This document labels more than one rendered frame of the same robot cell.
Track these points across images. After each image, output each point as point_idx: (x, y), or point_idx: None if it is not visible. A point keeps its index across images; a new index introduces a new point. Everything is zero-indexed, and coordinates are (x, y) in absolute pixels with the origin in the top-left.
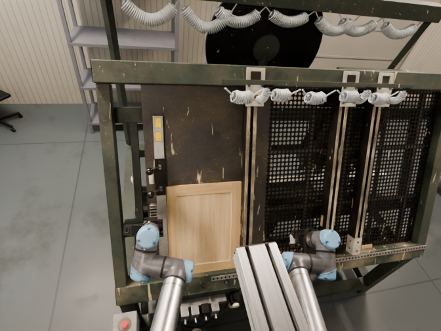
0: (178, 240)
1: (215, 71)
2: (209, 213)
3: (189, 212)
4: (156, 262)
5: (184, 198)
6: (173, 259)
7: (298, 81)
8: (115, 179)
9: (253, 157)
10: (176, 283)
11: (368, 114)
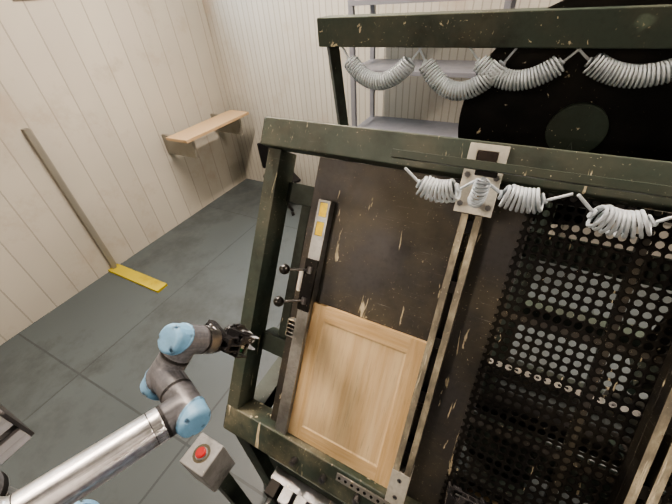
0: (311, 387)
1: (413, 144)
2: (363, 370)
3: (335, 353)
4: (165, 378)
5: (332, 329)
6: (186, 388)
7: (560, 172)
8: (259, 268)
9: (453, 308)
10: (151, 423)
11: None
